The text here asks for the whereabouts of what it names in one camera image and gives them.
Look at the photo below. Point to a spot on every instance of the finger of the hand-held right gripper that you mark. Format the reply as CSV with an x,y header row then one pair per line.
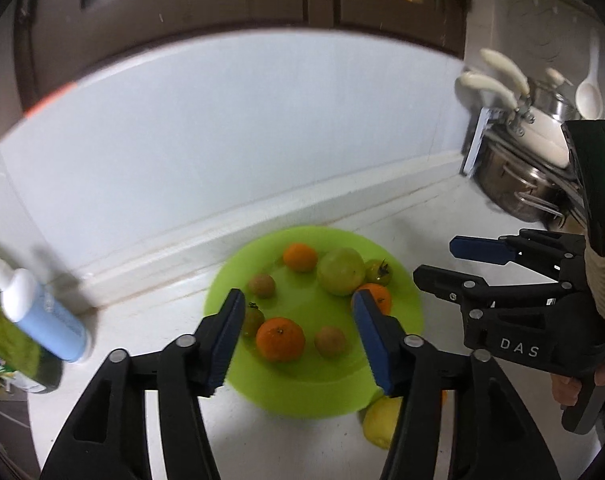
x,y
477,249
442,282

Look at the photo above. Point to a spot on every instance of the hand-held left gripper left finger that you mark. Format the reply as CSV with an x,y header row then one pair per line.
x,y
227,340

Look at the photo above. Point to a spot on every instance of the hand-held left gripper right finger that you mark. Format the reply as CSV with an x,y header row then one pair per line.
x,y
375,345

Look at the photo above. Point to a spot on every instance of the small green tomato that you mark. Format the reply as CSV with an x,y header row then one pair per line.
x,y
378,271
255,320

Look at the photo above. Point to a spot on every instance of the brown longan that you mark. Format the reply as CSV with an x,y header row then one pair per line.
x,y
261,285
331,341

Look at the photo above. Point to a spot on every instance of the small orange mandarin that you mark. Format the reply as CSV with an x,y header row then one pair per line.
x,y
300,257
380,300

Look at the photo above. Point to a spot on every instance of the large orange mandarin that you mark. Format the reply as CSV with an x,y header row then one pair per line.
x,y
280,339

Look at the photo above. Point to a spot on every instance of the yellow-green round fruit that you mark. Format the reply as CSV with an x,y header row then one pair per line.
x,y
382,422

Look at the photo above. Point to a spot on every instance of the large green round fruit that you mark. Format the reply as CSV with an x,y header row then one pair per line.
x,y
340,271

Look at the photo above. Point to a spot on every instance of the green plastic plate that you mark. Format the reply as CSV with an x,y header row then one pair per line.
x,y
302,302

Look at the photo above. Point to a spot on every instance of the wide steel pot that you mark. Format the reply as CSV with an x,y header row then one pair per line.
x,y
517,185

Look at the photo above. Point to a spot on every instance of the steel pot with lid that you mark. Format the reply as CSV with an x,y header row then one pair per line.
x,y
557,105

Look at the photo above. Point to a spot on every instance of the white and blue pump bottle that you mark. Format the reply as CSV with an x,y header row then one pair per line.
x,y
47,320

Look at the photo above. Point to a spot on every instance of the white ladle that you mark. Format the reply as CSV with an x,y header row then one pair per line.
x,y
588,97

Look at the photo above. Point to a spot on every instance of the green dish soap bottle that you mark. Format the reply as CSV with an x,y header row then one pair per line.
x,y
12,350

